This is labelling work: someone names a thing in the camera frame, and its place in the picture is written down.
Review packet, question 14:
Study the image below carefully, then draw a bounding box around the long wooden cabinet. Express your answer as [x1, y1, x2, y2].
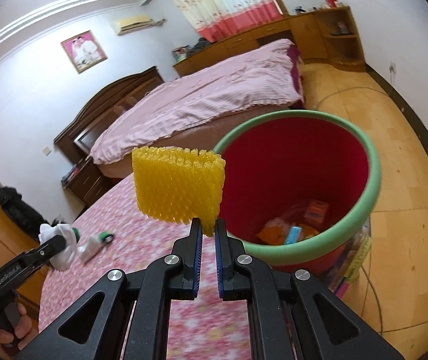
[173, 13, 329, 77]

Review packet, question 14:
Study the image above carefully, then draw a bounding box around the black clothing on door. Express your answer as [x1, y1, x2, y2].
[0, 186, 47, 241]

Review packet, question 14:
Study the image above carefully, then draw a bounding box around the green white bottle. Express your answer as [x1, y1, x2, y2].
[78, 232, 115, 264]

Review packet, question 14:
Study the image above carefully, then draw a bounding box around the orange box in bin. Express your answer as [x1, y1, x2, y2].
[304, 200, 329, 228]

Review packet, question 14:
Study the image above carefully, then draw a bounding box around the white red floral curtain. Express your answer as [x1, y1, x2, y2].
[173, 0, 282, 42]

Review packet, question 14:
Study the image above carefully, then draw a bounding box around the pink floral tablecloth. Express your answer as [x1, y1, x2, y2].
[38, 176, 251, 359]

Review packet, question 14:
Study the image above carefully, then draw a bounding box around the pink striped bed quilt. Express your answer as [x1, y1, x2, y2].
[89, 39, 304, 166]

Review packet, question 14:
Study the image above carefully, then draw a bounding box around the person's left hand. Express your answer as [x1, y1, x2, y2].
[0, 302, 39, 359]

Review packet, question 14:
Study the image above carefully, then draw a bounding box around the dark wooden nightstand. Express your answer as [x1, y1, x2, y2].
[62, 158, 114, 207]

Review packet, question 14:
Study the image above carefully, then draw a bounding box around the dark wooden headboard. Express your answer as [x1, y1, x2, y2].
[54, 66, 163, 164]

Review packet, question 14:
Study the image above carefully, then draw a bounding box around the red bin green rim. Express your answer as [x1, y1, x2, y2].
[214, 111, 382, 275]

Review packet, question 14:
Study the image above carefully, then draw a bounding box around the framed wedding photo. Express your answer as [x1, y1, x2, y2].
[61, 31, 107, 73]

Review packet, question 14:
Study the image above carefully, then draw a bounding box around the wooden corner shelf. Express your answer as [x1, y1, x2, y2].
[314, 6, 366, 72]

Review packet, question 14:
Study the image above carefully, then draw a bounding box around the black floor cable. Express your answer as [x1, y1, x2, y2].
[312, 85, 428, 334]

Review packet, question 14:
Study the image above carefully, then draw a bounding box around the wall air conditioner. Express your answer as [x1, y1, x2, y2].
[112, 15, 167, 36]

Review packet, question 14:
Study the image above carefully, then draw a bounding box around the yellow foam fruit net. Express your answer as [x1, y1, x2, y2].
[131, 146, 226, 237]

